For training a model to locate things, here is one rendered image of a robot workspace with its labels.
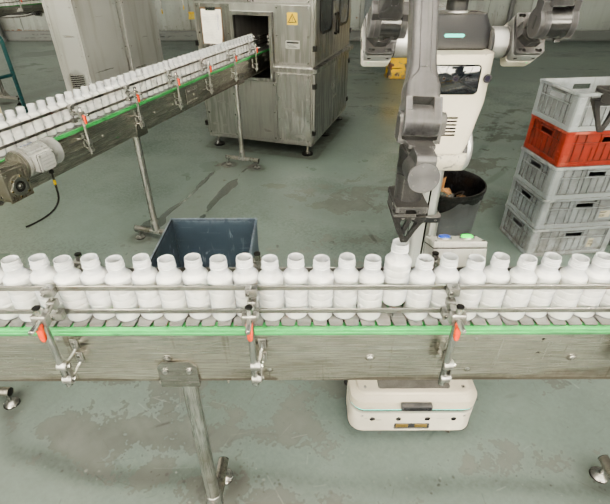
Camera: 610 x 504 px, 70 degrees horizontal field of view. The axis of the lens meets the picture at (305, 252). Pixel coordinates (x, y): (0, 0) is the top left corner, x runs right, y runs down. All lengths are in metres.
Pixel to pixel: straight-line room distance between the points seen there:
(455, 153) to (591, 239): 2.21
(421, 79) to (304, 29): 3.63
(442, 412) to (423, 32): 1.52
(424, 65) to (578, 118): 2.26
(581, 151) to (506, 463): 1.92
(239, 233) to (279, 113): 3.17
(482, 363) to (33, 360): 1.12
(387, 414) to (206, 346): 1.05
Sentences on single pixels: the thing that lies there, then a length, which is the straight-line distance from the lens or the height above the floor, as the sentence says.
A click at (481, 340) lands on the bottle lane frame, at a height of 0.96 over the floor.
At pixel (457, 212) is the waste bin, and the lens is 2.63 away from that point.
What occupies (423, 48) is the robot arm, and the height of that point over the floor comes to 1.59.
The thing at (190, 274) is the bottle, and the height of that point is 1.13.
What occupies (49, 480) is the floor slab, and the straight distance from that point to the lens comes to 2.21.
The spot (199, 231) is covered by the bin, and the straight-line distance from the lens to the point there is 1.65.
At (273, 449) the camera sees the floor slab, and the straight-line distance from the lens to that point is 2.04.
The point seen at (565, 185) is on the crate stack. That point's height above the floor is 0.54.
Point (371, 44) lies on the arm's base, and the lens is 1.46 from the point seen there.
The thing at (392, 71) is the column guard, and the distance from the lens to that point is 8.55.
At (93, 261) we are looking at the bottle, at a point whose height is 1.16.
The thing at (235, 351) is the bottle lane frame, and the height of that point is 0.93.
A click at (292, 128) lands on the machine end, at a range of 4.70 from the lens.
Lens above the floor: 1.72
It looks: 33 degrees down
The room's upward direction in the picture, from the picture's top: straight up
